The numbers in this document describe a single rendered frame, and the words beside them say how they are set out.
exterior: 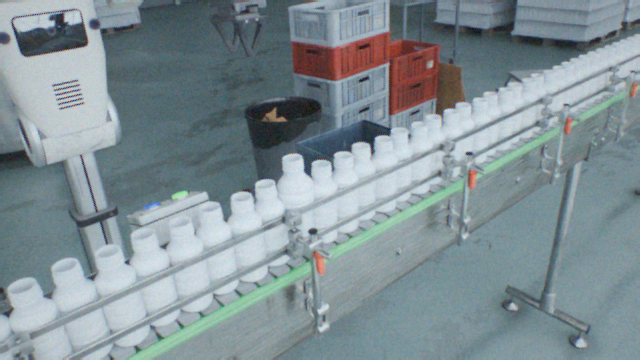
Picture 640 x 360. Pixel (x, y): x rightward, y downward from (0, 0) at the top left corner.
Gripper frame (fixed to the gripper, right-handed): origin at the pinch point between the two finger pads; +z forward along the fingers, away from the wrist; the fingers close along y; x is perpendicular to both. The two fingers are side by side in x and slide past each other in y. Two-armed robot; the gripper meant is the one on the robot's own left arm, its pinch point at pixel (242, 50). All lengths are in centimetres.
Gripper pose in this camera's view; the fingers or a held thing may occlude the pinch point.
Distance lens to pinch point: 99.1
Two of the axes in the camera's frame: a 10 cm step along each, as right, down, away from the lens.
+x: -7.7, 3.2, -5.5
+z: 0.5, 9.0, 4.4
